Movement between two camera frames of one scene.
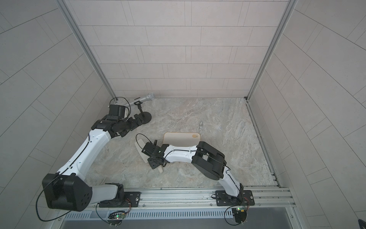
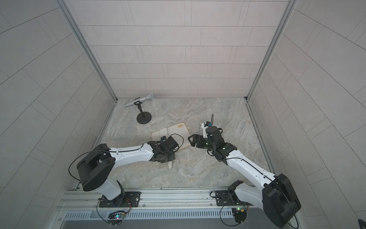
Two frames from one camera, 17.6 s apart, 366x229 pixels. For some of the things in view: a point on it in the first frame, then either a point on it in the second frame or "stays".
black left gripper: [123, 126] -> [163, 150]
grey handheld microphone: [150, 96] stays
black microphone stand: [145, 117] stays
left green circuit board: [116, 218] stays
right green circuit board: [240, 214] stays
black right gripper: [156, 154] -> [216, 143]
